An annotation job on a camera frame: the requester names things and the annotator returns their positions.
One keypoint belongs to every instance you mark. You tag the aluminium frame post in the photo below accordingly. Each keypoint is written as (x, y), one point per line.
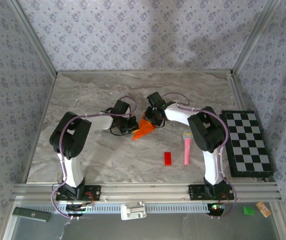
(254, 37)
(35, 40)

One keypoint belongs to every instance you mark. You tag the small brown paper slip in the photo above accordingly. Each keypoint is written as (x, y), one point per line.
(263, 209)

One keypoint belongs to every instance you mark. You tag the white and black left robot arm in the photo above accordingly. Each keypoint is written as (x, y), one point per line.
(73, 172)

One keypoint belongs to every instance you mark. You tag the white plastic bracket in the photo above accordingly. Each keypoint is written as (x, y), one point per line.
(133, 210)

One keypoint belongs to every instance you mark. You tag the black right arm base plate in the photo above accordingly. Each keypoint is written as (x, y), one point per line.
(195, 192)

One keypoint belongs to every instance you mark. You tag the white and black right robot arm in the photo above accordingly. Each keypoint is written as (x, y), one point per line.
(211, 167)

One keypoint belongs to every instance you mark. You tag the pink marker pen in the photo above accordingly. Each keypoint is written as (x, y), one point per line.
(188, 150)

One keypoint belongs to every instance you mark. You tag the red rectangular block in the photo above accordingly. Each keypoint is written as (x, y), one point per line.
(168, 158)

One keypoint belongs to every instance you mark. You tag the black flat bar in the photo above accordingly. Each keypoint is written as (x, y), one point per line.
(31, 214)

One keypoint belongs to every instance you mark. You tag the black and white checkerboard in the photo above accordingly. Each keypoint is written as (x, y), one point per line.
(248, 145)

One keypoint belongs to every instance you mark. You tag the aluminium mounting rail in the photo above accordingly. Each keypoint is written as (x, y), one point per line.
(145, 192)

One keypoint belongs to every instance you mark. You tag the green paper note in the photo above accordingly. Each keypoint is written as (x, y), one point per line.
(248, 211)

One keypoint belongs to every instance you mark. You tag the aluminium table edge rail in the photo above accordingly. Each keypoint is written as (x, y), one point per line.
(239, 95)
(40, 125)

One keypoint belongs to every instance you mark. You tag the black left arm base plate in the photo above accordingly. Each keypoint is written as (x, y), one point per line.
(95, 193)

